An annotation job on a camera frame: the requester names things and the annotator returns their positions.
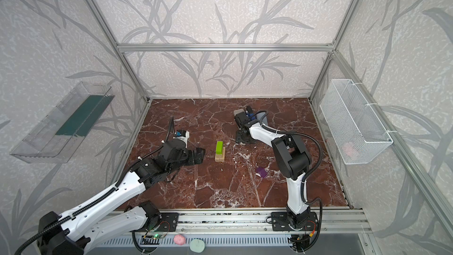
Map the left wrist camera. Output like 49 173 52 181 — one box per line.
175 129 190 147

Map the clear plastic wall tray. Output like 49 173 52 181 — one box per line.
10 82 115 164

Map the wood block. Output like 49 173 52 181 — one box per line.
215 156 225 162
215 148 225 158

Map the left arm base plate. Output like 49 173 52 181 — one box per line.
141 212 179 233

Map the white wire basket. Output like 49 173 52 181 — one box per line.
320 79 393 165

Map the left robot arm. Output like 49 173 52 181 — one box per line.
37 138 205 255

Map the purple block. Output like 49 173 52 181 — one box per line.
256 166 268 178

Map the grey glasses case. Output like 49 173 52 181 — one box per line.
233 109 245 116

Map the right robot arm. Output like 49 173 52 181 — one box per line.
234 107 319 228

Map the pale green putty blob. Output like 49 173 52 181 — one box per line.
189 238 206 253

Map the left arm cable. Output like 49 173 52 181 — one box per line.
13 116 176 255

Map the green block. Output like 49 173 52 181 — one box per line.
215 141 224 155

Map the pink putty blob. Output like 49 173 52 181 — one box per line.
173 234 186 246

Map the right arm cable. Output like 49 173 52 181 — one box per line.
252 109 323 206

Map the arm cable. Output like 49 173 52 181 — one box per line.
252 109 323 206
13 116 176 255

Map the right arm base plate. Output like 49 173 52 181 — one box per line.
271 210 319 233

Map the pink object in basket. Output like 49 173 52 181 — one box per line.
342 142 360 161

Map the aluminium mounting rail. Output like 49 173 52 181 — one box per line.
73 208 373 236

